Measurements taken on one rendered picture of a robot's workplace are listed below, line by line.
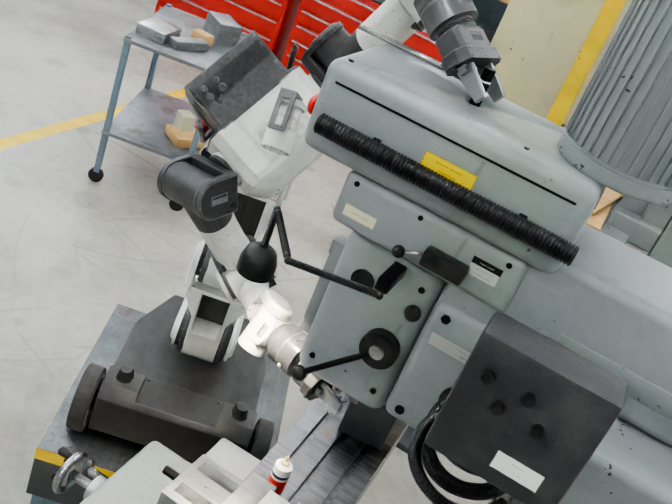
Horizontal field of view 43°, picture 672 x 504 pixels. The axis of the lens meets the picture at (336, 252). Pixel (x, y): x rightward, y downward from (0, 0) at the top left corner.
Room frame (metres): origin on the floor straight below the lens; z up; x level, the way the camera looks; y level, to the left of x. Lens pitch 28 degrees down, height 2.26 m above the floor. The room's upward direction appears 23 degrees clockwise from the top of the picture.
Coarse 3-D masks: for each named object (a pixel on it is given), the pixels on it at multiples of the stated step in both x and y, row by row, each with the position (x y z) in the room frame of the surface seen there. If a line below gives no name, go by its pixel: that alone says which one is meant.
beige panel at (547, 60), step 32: (512, 0) 3.12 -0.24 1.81; (544, 0) 3.10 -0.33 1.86; (576, 0) 3.07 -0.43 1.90; (608, 0) 3.04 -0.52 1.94; (512, 32) 3.11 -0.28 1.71; (544, 32) 3.09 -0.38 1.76; (576, 32) 3.06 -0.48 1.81; (608, 32) 3.03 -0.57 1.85; (512, 64) 3.10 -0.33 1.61; (544, 64) 3.07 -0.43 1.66; (576, 64) 3.04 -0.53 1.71; (512, 96) 3.09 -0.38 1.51; (544, 96) 3.06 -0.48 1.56; (576, 96) 3.03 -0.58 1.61
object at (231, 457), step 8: (224, 440) 1.59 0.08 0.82; (216, 448) 1.55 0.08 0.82; (224, 448) 1.56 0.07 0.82; (232, 448) 1.57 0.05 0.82; (240, 448) 1.58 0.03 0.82; (208, 456) 1.51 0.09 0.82; (216, 456) 1.52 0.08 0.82; (224, 456) 1.53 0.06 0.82; (232, 456) 1.55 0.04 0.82; (240, 456) 1.56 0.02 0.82; (248, 456) 1.57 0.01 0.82; (224, 464) 1.51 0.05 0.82; (232, 464) 1.52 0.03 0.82; (240, 464) 1.53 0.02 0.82; (248, 464) 1.54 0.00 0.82; (256, 464) 1.55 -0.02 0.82; (232, 472) 1.50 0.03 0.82; (240, 472) 1.51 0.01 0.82; (248, 472) 1.52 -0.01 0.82
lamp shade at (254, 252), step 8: (248, 248) 1.34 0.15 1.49; (256, 248) 1.34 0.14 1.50; (264, 248) 1.35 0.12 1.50; (272, 248) 1.36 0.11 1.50; (240, 256) 1.34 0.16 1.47; (248, 256) 1.33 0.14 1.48; (256, 256) 1.33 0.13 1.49; (264, 256) 1.33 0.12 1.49; (272, 256) 1.35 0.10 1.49; (240, 264) 1.33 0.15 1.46; (248, 264) 1.32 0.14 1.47; (256, 264) 1.32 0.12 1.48; (264, 264) 1.33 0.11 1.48; (272, 264) 1.34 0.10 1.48; (240, 272) 1.33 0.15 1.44; (248, 272) 1.32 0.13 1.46; (256, 272) 1.32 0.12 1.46; (264, 272) 1.33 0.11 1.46; (272, 272) 1.34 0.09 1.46; (256, 280) 1.32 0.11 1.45; (264, 280) 1.33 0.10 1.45
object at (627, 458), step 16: (608, 432) 1.12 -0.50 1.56; (624, 432) 1.14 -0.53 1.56; (640, 432) 1.16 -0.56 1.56; (608, 448) 1.08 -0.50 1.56; (624, 448) 1.09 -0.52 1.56; (640, 448) 1.11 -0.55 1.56; (656, 448) 1.13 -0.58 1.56; (592, 464) 1.05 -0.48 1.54; (608, 464) 1.05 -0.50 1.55; (624, 464) 1.05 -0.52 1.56; (640, 464) 1.07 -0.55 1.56; (656, 464) 1.09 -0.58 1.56; (576, 480) 1.05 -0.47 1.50; (592, 480) 1.04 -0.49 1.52; (608, 480) 1.04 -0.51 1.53; (624, 480) 1.04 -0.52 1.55; (640, 480) 1.04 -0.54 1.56; (656, 480) 1.05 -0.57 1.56; (576, 496) 1.05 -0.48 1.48; (592, 496) 1.04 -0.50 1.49; (608, 496) 1.04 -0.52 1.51; (624, 496) 1.03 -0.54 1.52; (640, 496) 1.03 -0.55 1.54; (656, 496) 1.02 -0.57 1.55
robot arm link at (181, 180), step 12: (168, 168) 1.65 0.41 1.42; (180, 168) 1.64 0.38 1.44; (192, 168) 1.65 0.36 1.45; (168, 180) 1.63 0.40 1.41; (180, 180) 1.61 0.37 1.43; (192, 180) 1.61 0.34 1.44; (204, 180) 1.60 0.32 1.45; (168, 192) 1.62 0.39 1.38; (180, 192) 1.60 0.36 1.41; (192, 192) 1.58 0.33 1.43; (180, 204) 1.62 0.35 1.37; (192, 204) 1.58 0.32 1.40; (192, 216) 1.62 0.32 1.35; (228, 216) 1.66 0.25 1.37; (204, 228) 1.63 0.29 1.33; (216, 228) 1.64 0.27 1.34
